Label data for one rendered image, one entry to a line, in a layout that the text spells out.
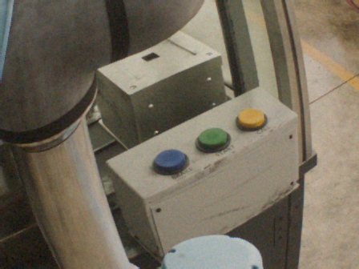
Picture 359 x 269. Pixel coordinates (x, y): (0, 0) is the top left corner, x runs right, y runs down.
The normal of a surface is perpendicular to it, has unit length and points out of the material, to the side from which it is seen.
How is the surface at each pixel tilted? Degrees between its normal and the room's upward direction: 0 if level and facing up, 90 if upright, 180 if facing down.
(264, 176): 90
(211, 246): 8
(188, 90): 90
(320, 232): 0
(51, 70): 102
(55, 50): 89
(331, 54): 0
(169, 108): 90
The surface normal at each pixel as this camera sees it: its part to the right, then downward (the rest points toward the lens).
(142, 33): 0.44, 0.70
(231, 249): -0.03, -0.84
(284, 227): 0.53, 0.43
